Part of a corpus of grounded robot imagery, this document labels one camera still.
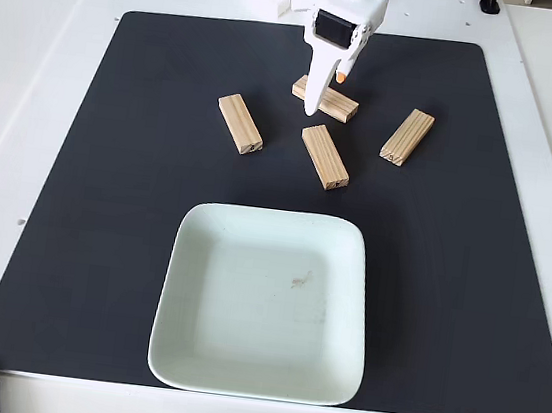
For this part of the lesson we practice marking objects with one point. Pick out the grooved wooden block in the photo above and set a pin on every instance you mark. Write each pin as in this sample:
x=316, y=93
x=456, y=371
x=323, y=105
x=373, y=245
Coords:
x=406, y=138
x=325, y=157
x=341, y=108
x=240, y=124

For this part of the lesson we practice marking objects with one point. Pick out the pale green square plate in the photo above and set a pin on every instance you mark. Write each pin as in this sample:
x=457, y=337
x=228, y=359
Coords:
x=262, y=316

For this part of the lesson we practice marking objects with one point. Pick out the black table clamp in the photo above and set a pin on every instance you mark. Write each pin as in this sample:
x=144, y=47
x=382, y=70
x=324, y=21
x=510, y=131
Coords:
x=489, y=5

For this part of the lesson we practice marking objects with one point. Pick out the black rubber mat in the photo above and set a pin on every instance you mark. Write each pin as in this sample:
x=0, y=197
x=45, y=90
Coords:
x=106, y=196

